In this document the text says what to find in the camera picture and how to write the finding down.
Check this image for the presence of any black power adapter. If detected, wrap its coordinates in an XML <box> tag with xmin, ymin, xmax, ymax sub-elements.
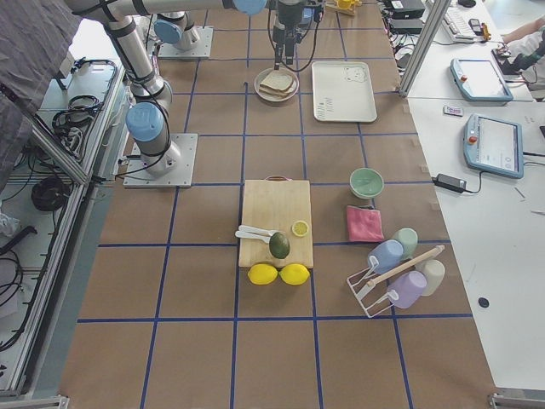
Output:
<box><xmin>432</xmin><ymin>173</ymin><xmax>467</xmax><ymax>193</ymax></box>

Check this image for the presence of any white plastic knife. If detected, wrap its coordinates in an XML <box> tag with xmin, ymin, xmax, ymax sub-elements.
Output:
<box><xmin>235</xmin><ymin>225</ymin><xmax>278</xmax><ymax>243</ymax></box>

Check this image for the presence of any pink cloth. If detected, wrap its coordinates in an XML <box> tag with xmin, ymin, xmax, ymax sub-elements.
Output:
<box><xmin>347</xmin><ymin>205</ymin><xmax>384</xmax><ymax>243</ymax></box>

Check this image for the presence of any lemon slice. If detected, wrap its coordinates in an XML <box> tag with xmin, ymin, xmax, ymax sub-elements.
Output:
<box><xmin>291</xmin><ymin>220</ymin><xmax>310</xmax><ymax>238</ymax></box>

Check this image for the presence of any teach pendant tablet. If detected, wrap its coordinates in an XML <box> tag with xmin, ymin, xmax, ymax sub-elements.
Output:
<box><xmin>450</xmin><ymin>59</ymin><xmax>513</xmax><ymax>103</ymax></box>
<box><xmin>462</xmin><ymin>113</ymin><xmax>524</xmax><ymax>179</ymax></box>

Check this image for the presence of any bread slice from board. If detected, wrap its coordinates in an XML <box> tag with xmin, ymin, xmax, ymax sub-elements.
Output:
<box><xmin>260</xmin><ymin>70</ymin><xmax>294</xmax><ymax>90</ymax></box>

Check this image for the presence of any white wire cup rack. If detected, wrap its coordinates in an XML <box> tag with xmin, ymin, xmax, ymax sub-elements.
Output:
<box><xmin>347</xmin><ymin>245</ymin><xmax>445</xmax><ymax>318</ymax></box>

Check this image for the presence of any light green bowl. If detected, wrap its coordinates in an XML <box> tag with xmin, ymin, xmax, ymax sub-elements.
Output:
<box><xmin>349</xmin><ymin>168</ymin><xmax>384</xmax><ymax>199</ymax></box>

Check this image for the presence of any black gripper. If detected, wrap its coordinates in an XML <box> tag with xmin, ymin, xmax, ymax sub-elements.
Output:
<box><xmin>272</xmin><ymin>1</ymin><xmax>306</xmax><ymax>70</ymax></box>

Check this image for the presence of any beige cup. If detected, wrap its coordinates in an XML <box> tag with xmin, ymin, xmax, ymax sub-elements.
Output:
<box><xmin>416</xmin><ymin>259</ymin><xmax>445</xmax><ymax>297</ymax></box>

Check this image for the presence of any avocado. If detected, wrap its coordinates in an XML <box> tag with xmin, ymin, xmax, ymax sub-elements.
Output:
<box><xmin>268</xmin><ymin>232</ymin><xmax>290</xmax><ymax>259</ymax></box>

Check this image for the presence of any green cup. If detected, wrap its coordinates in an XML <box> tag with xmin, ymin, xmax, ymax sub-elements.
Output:
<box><xmin>392</xmin><ymin>228</ymin><xmax>418</xmax><ymax>260</ymax></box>

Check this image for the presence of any bread slice on plate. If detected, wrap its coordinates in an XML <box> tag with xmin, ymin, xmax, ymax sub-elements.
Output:
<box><xmin>257</xmin><ymin>82</ymin><xmax>298</xmax><ymax>102</ymax></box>

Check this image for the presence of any wooden cutting board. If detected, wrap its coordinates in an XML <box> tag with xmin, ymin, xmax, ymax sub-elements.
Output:
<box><xmin>238</xmin><ymin>180</ymin><xmax>313</xmax><ymax>268</ymax></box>

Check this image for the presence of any white round plate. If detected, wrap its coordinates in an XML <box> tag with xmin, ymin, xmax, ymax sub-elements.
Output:
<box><xmin>254</xmin><ymin>68</ymin><xmax>299</xmax><ymax>102</ymax></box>

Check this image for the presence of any white Taiji Bear tray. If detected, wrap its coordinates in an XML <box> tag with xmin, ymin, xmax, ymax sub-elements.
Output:
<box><xmin>312</xmin><ymin>61</ymin><xmax>378</xmax><ymax>123</ymax></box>

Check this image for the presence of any blue cup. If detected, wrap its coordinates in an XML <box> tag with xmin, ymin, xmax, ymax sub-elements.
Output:
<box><xmin>367</xmin><ymin>239</ymin><xmax>404</xmax><ymax>274</ymax></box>

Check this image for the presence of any yellow lemon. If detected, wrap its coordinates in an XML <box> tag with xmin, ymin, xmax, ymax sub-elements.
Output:
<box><xmin>279</xmin><ymin>263</ymin><xmax>310</xmax><ymax>285</ymax></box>
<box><xmin>248</xmin><ymin>263</ymin><xmax>278</xmax><ymax>285</ymax></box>

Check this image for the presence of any purple cup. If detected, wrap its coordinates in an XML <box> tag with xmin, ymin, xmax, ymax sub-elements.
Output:
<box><xmin>387</xmin><ymin>270</ymin><xmax>427</xmax><ymax>308</ymax></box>

